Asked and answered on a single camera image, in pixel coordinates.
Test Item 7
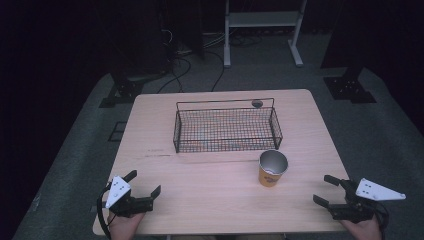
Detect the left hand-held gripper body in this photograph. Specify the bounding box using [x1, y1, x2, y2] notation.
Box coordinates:
[105, 175, 155, 219]

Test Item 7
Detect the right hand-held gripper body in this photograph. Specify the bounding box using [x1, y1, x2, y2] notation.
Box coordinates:
[328, 177, 407, 224]

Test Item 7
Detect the orange cup with metal inside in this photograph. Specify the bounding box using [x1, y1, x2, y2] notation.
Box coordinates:
[258, 149, 290, 188]

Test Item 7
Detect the black wire basket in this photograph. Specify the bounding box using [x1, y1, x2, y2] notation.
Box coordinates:
[172, 97, 284, 154]

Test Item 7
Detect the person's left hand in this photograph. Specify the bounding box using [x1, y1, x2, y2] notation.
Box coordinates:
[107, 211, 146, 240]

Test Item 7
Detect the person's right hand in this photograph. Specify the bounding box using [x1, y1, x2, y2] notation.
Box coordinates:
[339, 215, 383, 240]

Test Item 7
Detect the black stand base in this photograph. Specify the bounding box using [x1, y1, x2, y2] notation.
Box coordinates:
[98, 70, 169, 109]
[322, 66, 378, 105]

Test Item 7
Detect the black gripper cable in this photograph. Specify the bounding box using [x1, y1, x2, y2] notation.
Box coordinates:
[375, 201, 391, 234]
[96, 185, 113, 240]

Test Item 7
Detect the black floor cable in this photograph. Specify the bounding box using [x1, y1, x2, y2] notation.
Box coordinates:
[156, 55, 193, 95]
[203, 49, 225, 93]

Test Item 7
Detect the white metal table frame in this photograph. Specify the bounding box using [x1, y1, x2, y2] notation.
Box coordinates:
[223, 0, 308, 69]

